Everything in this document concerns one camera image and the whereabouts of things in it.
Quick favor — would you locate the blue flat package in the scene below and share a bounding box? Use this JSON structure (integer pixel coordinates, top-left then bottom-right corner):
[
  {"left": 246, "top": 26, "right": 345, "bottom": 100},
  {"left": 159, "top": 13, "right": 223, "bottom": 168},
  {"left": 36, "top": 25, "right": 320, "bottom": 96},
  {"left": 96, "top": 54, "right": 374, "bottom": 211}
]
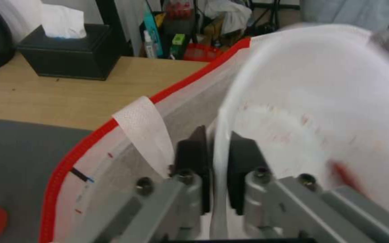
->
[{"left": 142, "top": 4, "right": 164, "bottom": 58}]

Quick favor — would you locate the black upright post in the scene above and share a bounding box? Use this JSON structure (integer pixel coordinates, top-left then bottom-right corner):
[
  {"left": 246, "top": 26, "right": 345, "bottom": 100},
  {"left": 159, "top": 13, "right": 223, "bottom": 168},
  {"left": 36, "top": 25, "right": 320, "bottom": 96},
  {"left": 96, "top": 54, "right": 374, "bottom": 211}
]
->
[{"left": 94, "top": 0, "right": 135, "bottom": 57}]

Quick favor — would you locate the green box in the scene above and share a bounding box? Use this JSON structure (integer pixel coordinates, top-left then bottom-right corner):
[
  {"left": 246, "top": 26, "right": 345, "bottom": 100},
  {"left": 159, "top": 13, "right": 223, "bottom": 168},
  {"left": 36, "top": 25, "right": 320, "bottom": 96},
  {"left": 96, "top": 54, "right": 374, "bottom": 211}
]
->
[{"left": 169, "top": 33, "right": 186, "bottom": 60}]

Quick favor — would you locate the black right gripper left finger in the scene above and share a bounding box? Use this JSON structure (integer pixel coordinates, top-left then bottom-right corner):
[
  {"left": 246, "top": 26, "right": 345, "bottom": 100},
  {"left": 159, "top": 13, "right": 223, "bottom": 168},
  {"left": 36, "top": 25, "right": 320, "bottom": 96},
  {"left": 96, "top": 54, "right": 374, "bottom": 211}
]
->
[{"left": 91, "top": 125, "right": 213, "bottom": 243}]

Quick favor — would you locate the black tripod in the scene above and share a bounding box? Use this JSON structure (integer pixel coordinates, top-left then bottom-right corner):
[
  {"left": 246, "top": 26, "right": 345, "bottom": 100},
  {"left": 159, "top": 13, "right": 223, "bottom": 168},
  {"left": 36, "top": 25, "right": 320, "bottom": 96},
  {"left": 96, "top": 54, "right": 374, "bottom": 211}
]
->
[{"left": 248, "top": 0, "right": 285, "bottom": 31}]

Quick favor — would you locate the red mesh basket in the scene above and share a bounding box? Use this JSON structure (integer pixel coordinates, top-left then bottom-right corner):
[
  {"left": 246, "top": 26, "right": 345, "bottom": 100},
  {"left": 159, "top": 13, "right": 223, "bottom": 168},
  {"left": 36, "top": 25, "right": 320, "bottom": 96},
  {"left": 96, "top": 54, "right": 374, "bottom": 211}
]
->
[{"left": 183, "top": 42, "right": 223, "bottom": 62}]

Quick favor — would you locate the black leather tissue box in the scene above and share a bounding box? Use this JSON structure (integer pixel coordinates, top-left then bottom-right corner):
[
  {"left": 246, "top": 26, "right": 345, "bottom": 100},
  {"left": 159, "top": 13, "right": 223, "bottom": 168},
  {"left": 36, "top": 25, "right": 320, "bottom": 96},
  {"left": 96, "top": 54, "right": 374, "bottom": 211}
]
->
[{"left": 16, "top": 23, "right": 124, "bottom": 82}]

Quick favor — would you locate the white takeout bag red trim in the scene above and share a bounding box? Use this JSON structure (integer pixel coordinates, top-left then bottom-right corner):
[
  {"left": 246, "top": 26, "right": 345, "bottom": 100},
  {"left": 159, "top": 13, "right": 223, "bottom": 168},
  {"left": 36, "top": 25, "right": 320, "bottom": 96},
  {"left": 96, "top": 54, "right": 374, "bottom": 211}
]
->
[{"left": 37, "top": 36, "right": 253, "bottom": 243}]

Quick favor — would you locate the grey table mat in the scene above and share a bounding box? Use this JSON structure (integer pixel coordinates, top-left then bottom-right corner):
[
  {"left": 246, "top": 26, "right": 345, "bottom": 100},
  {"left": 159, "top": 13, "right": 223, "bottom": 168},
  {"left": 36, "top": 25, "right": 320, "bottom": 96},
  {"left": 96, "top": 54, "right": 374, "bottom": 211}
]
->
[{"left": 0, "top": 116, "right": 95, "bottom": 243}]

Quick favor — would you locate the white crumpled cloth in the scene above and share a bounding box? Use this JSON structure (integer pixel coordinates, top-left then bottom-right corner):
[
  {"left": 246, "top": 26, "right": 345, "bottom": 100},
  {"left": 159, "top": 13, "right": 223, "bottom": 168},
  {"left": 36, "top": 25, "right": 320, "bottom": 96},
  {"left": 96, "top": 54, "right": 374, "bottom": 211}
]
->
[{"left": 203, "top": 0, "right": 253, "bottom": 36}]

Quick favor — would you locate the clear spray bottle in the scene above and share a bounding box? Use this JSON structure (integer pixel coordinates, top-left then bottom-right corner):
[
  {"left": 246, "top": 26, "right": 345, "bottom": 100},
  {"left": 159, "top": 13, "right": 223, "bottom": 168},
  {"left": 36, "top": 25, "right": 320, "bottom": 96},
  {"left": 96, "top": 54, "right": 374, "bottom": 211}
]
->
[{"left": 142, "top": 30, "right": 159, "bottom": 59}]

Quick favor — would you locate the white tissue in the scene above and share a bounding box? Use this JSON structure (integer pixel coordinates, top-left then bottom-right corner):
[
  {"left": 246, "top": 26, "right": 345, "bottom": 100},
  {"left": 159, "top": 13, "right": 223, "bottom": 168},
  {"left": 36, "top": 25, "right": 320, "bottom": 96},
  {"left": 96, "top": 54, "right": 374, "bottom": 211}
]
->
[{"left": 40, "top": 3, "right": 88, "bottom": 40}]

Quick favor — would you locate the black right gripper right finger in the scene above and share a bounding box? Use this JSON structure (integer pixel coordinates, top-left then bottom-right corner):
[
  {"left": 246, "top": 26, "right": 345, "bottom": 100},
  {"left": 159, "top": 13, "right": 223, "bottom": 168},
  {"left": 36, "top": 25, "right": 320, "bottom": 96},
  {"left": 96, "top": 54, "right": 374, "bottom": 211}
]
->
[{"left": 227, "top": 130, "right": 389, "bottom": 243}]

